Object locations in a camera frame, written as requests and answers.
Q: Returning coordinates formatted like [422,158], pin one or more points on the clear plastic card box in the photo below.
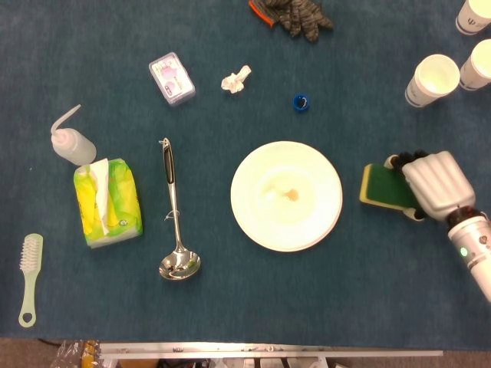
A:
[172,78]

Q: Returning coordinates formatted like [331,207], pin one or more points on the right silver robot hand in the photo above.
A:
[437,184]

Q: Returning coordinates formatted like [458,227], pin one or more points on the white paper cup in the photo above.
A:
[473,17]
[479,65]
[435,74]

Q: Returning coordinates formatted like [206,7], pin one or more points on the pale green scrub brush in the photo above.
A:
[30,280]

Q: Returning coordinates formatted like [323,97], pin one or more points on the translucent squeeze wash bottle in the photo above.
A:
[76,149]

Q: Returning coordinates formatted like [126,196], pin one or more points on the grey striped work glove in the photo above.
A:
[299,19]

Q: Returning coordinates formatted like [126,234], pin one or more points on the white round plate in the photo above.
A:
[268,230]

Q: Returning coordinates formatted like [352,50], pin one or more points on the blue bottle cap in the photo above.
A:
[297,104]

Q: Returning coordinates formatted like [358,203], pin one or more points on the green yellow tissue pack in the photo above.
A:
[122,191]

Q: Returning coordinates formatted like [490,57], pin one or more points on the green yellow sponge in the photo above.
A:
[383,184]

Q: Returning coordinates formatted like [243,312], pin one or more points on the clear crinkled plastic bag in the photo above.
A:
[73,354]

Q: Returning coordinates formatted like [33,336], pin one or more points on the crumpled white tissue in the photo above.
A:
[232,82]

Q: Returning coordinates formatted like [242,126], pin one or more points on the aluminium frame rail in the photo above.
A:
[268,350]

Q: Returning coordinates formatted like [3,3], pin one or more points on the blue felt table cloth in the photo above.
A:
[245,299]

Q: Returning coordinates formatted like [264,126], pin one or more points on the steel ladle black grip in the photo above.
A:
[169,168]

